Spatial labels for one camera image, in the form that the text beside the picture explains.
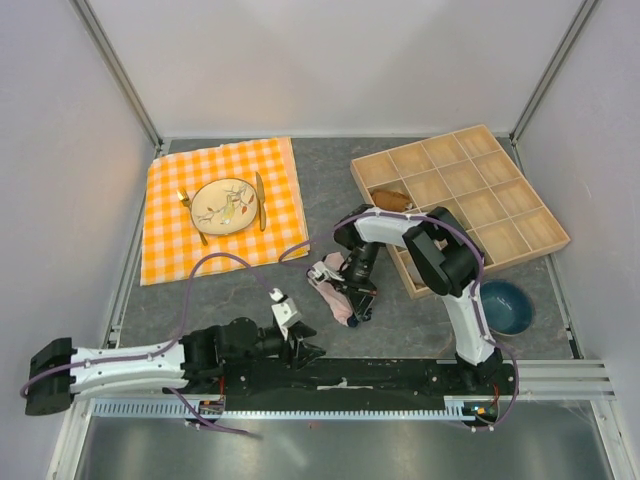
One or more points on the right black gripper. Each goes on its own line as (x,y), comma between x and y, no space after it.
(359,295)

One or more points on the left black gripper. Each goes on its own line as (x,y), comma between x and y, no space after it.
(303,353)

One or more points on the pink underwear navy trim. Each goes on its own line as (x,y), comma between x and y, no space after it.
(337,302)

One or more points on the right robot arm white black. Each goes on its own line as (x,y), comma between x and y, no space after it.
(448,262)

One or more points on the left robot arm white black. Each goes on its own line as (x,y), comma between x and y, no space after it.
(60,373)

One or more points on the brown rolled cloth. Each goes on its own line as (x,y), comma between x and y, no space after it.
(390,200)

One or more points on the gold knife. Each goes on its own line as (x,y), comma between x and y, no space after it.
(261,197)

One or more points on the blue ceramic bowl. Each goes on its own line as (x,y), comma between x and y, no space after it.
(508,309)

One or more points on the wooden compartment tray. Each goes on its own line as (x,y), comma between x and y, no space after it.
(469,173)

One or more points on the orange white checkered cloth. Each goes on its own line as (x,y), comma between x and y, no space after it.
(171,247)

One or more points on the beige floral plate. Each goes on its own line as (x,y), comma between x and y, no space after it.
(224,206)

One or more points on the gold fork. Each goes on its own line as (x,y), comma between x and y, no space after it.
(185,200)

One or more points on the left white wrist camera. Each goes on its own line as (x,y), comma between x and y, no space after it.
(285,312)

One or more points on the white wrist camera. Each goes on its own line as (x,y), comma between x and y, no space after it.
(320,273)
(285,312)

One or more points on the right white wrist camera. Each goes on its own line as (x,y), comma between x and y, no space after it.
(320,273)

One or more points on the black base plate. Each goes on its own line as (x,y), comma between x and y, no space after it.
(347,384)

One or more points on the white slotted cable duct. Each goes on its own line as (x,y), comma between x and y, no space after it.
(171,407)

